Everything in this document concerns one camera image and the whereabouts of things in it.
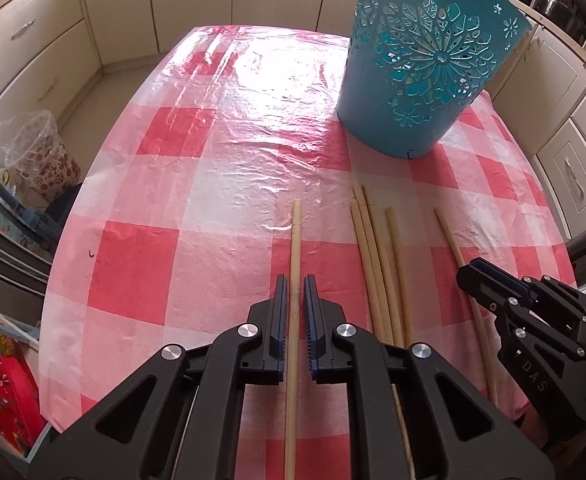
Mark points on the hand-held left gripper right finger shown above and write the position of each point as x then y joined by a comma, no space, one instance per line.
309,330

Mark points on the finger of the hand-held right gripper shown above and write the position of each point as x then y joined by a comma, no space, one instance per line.
490,285

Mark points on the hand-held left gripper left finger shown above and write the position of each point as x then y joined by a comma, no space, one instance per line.
282,320

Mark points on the single wooden chopstick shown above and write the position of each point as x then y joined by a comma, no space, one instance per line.
450,240
297,240

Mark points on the pile of wooden chopsticks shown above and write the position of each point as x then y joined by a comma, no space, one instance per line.
360,230

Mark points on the blue perforated plastic bucket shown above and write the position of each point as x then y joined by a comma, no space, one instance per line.
373,110

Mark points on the white drawer cabinet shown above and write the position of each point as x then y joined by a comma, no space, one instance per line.
563,160

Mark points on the red checkered tablecloth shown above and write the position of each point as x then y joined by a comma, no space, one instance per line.
173,210

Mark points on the white and blue shelf rack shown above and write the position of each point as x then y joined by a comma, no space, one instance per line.
13,327

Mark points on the floral trash bin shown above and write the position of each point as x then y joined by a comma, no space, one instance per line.
48,165

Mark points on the red floral box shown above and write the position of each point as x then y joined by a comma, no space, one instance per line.
8,395

